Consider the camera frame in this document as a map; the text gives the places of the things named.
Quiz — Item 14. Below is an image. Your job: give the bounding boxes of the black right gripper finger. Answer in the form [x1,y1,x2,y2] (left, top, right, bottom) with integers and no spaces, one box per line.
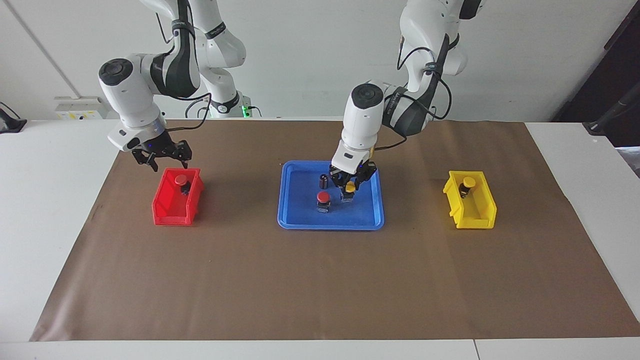
[169,140,193,170]
[131,148,159,174]

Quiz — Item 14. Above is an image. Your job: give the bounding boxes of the blue plastic tray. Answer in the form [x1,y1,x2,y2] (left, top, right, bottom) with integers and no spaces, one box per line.
[277,160,385,231]

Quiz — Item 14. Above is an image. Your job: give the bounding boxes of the red plastic bin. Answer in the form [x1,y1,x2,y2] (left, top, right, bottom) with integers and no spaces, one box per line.
[151,167,205,227]

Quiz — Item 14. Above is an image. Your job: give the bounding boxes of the brown paper table mat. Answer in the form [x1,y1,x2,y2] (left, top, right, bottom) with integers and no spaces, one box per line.
[29,118,640,342]

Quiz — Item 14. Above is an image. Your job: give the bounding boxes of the yellow plastic bin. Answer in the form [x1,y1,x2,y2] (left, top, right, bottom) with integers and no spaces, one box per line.
[442,170,498,230]

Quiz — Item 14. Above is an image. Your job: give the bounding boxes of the black device at table edge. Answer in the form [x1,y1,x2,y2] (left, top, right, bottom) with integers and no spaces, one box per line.
[0,102,28,135]

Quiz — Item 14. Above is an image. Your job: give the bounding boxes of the black stand pole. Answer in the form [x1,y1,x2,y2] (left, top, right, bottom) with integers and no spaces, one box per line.
[582,82,640,136]

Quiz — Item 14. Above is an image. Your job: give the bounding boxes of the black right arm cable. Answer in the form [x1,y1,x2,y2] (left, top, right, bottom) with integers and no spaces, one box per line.
[155,0,214,134]

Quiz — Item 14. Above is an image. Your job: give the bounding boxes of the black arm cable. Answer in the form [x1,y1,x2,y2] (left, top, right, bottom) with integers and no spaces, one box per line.
[155,0,214,134]
[372,32,454,151]

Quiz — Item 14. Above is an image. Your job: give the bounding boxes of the black right base cable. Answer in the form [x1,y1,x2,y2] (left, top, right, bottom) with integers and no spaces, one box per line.
[184,97,263,119]

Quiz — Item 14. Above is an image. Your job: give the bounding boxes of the white wall power strip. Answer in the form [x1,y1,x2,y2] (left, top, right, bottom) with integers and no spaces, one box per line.
[54,96,109,121]

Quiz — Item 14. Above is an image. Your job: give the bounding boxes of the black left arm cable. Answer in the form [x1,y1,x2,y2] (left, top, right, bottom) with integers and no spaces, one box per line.
[372,32,454,151]

